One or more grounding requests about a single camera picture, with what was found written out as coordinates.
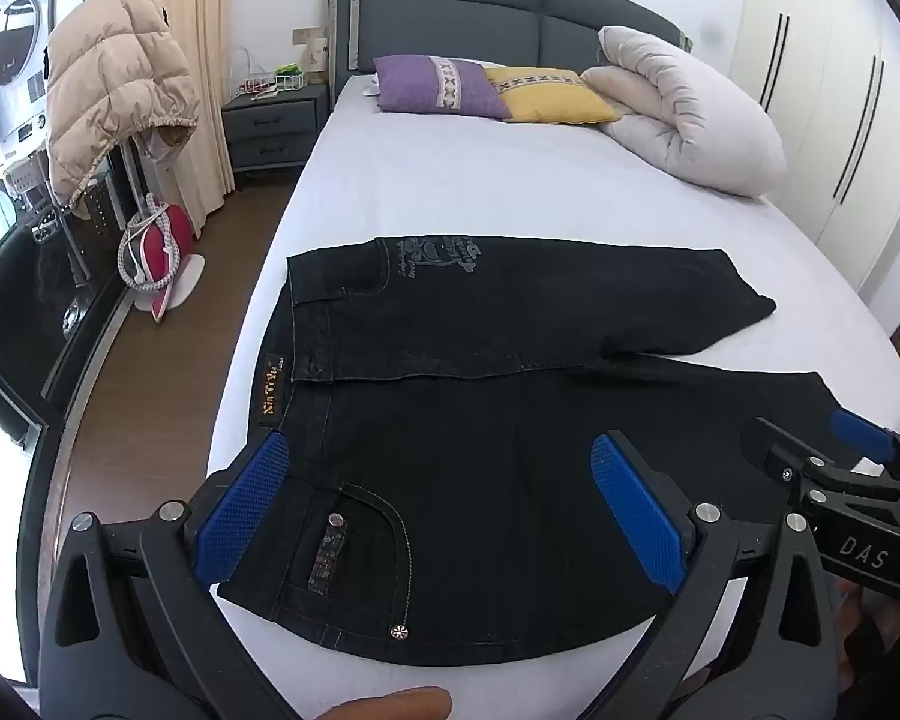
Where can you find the glass sliding door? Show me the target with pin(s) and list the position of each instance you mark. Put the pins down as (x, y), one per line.
(30, 300)

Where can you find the grey padded headboard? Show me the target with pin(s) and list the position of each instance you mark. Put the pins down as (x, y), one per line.
(450, 7)

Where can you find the cream wardrobe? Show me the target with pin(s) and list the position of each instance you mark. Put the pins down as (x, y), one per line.
(832, 90)

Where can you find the person's right hand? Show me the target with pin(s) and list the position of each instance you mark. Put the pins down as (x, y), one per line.
(866, 622)

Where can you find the yellow patterned pillow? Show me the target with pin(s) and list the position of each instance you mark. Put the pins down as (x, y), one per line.
(562, 101)

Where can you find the beige puffer jacket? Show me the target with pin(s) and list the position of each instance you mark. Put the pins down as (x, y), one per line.
(112, 82)

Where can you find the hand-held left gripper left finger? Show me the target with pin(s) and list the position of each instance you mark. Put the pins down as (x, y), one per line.
(244, 510)

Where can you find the folded white duvet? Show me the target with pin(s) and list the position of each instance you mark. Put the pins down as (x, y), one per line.
(690, 112)

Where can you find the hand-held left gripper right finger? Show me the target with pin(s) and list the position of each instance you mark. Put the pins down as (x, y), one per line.
(634, 510)

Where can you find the purple patterned pillow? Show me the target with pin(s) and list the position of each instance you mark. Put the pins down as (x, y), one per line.
(420, 82)

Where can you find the white washing machine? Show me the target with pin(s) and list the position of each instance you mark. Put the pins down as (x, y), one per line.
(15, 52)

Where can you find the person's left hand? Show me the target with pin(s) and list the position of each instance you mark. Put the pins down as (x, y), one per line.
(397, 706)

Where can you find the bed with white sheet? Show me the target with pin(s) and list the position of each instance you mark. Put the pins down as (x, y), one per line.
(495, 180)

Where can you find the cream curtain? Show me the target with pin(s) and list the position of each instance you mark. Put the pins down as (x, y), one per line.
(195, 0)

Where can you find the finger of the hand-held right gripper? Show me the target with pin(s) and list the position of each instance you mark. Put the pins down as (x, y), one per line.
(862, 435)
(776, 454)

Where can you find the black denim pants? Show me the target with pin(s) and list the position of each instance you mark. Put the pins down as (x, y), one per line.
(457, 427)

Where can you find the grey nightstand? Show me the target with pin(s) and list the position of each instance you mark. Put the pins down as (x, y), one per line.
(270, 131)

